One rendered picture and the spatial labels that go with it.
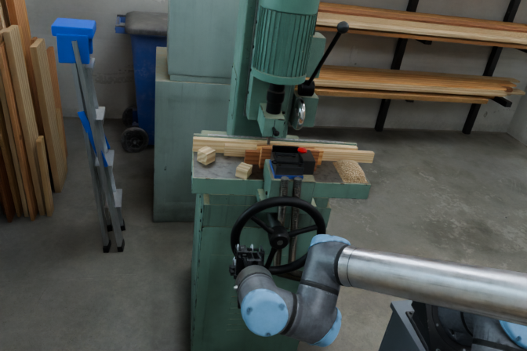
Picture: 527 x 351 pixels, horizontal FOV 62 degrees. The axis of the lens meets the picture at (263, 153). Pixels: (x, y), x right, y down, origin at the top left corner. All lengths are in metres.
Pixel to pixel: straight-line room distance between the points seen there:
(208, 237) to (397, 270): 0.79
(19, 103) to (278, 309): 1.89
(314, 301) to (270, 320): 0.11
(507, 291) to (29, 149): 2.29
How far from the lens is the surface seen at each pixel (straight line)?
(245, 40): 1.59
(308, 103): 1.68
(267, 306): 0.94
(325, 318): 1.01
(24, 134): 2.58
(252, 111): 1.58
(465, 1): 4.49
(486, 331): 1.37
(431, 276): 0.89
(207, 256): 1.59
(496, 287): 0.86
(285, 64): 1.36
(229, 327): 1.85
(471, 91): 4.20
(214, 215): 1.48
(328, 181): 1.49
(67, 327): 2.19
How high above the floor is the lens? 1.63
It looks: 27 degrees down
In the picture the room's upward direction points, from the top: 8 degrees clockwise
